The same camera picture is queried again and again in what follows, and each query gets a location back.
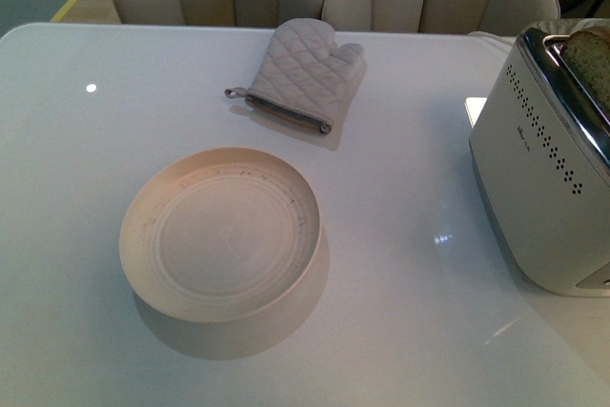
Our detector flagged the slice of brown bread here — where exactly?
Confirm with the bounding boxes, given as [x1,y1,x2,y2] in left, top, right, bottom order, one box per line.
[560,26,609,118]

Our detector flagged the chrome white two-slot toaster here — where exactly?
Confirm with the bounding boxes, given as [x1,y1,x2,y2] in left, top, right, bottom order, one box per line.
[469,19,609,297]

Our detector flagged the grey quilted oven mitt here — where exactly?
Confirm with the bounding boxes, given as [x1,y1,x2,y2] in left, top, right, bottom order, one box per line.
[225,18,366,134]

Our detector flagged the beige round plate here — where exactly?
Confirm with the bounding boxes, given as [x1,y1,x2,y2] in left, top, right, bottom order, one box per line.
[119,147,322,324]

